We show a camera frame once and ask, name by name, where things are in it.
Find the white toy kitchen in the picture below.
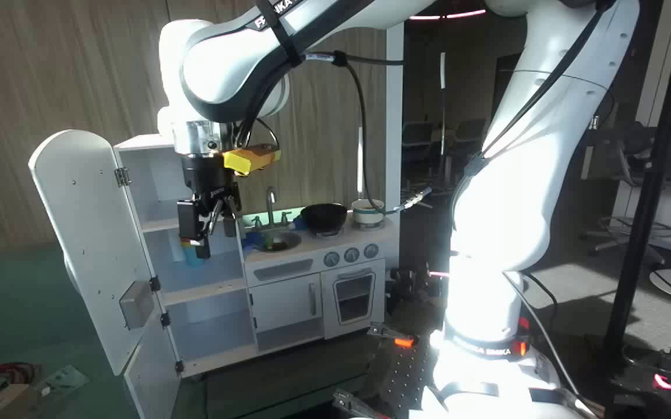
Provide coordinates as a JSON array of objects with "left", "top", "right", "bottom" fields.
[{"left": 111, "top": 132, "right": 401, "bottom": 380}]

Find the blue plastic toy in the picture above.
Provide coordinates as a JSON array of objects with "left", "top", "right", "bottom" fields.
[{"left": 241, "top": 228, "right": 266, "bottom": 253}]

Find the cardboard box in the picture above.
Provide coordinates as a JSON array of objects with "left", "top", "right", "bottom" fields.
[{"left": 0, "top": 383, "right": 39, "bottom": 419}]

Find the white toy oven door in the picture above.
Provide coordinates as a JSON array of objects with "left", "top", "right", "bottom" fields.
[{"left": 323, "top": 265, "right": 387, "bottom": 339}]

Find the white pot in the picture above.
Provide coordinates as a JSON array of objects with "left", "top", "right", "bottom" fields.
[{"left": 349, "top": 195, "right": 390, "bottom": 231}]

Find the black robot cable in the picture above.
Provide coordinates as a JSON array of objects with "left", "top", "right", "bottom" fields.
[{"left": 302, "top": 50, "right": 437, "bottom": 218}]

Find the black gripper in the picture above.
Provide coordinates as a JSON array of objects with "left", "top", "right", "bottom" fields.
[{"left": 174, "top": 151, "right": 243, "bottom": 260}]

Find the black office chair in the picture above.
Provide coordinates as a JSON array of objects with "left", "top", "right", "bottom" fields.
[{"left": 581, "top": 114, "right": 671, "bottom": 259}]

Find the small white fridge door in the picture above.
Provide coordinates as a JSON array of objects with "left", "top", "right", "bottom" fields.
[{"left": 122, "top": 310, "right": 183, "bottom": 419}]

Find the ceiling ring light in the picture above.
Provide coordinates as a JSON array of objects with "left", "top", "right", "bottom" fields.
[{"left": 406, "top": 5, "right": 489, "bottom": 24}]

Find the white toy cabinet door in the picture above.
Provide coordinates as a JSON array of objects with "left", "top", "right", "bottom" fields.
[{"left": 248, "top": 272, "right": 323, "bottom": 338}]

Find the stack of coloured cups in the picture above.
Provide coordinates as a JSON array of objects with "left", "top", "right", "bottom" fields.
[{"left": 180, "top": 242, "right": 208, "bottom": 271}]

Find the silver toy faucet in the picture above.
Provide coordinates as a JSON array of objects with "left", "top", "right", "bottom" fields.
[{"left": 264, "top": 186, "right": 280, "bottom": 231}]

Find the grey outlet plate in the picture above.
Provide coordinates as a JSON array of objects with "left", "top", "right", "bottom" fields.
[{"left": 34, "top": 364, "right": 91, "bottom": 399}]

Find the black tripod pole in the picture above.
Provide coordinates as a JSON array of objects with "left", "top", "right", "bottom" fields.
[{"left": 602, "top": 0, "right": 671, "bottom": 378}]

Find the black toy pot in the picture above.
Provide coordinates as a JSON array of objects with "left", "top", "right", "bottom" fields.
[{"left": 299, "top": 200, "right": 352, "bottom": 236}]

